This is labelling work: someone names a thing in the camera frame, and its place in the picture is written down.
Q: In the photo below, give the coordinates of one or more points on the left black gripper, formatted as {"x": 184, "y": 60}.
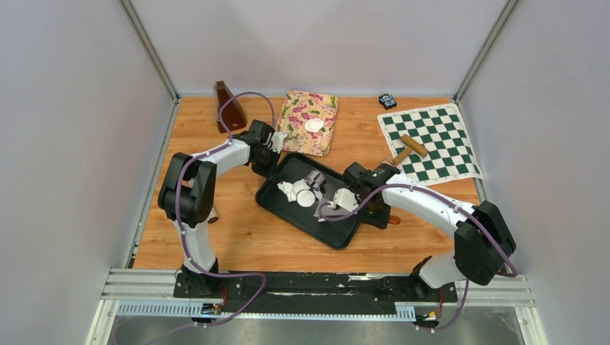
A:
{"x": 268, "y": 173}

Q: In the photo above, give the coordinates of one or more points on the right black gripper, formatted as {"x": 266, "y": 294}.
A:
{"x": 380, "y": 221}

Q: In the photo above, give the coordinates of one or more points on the black baking tray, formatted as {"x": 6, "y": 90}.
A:
{"x": 294, "y": 167}

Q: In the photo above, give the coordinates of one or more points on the wooden handled metal scraper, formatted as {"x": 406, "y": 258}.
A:
{"x": 328, "y": 209}

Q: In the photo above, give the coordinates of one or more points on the round cut dough wrapper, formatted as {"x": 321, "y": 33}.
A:
{"x": 306, "y": 198}

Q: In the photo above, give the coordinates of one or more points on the wooden pastry roller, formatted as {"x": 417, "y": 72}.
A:
{"x": 409, "y": 146}

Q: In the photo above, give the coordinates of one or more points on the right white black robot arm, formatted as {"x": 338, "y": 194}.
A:
{"x": 482, "y": 241}

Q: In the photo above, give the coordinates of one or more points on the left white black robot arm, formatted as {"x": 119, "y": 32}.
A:
{"x": 188, "y": 189}

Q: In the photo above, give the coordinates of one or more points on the brown wooden metronome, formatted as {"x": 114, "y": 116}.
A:
{"x": 233, "y": 114}

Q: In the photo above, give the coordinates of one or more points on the floral rectangular tray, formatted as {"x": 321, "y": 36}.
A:
{"x": 298, "y": 107}

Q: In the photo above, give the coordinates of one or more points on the silver glitter tube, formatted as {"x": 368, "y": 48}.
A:
{"x": 213, "y": 216}

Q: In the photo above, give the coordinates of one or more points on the green white chess mat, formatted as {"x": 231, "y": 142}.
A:
{"x": 442, "y": 132}

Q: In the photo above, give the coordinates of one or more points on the small blue black toy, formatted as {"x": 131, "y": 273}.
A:
{"x": 387, "y": 101}

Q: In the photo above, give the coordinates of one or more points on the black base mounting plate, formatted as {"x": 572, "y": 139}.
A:
{"x": 315, "y": 293}

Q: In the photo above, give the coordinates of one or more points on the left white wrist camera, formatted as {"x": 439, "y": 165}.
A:
{"x": 276, "y": 142}

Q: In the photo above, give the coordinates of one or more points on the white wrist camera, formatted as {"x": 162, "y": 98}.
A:
{"x": 345, "y": 200}
{"x": 276, "y": 142}

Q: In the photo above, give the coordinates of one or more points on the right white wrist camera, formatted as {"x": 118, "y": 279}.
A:
{"x": 345, "y": 200}

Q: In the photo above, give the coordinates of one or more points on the aluminium frame rail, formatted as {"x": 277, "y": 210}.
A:
{"x": 130, "y": 292}

